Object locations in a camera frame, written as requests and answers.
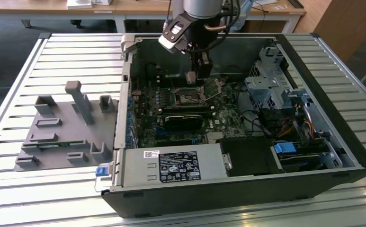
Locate green RAM stick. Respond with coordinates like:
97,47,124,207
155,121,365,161
36,141,85,148

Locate black drive bay cover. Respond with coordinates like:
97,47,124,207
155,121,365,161
219,138,284,177

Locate green motherboard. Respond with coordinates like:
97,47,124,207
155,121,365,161
128,78,254,148

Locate grey parts rack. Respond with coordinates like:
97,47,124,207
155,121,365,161
13,80,120,173

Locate wooden desk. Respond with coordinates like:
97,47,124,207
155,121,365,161
0,0,307,34

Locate wooden cabinet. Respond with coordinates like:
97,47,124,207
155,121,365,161
302,0,366,63

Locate silver CPU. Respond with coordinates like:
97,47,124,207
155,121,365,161
184,70,198,85

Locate black PC case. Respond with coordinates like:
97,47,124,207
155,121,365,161
101,33,366,218

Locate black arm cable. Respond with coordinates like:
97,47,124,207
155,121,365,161
188,0,246,54

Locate yellow and red wires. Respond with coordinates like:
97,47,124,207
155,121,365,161
276,118,316,138

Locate black graphics card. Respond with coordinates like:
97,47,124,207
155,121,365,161
163,114,202,131

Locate silver power supply unit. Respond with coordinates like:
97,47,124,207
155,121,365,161
119,144,228,188

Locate large white box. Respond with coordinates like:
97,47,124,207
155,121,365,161
65,0,92,9

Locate silver drive cage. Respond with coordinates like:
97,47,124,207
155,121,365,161
244,47,296,109

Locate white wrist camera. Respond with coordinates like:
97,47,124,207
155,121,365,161
158,13,200,54

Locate CPU socket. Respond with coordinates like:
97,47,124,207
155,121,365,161
170,87,210,106

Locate black wire bundle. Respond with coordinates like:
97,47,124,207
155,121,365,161
258,110,282,135

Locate grey-blue plastic drive bracket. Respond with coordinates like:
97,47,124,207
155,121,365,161
284,89,312,109

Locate silver chipset heatsink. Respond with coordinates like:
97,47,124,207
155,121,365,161
207,132,224,143

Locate blue disk carrier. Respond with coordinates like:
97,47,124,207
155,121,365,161
272,141,298,156

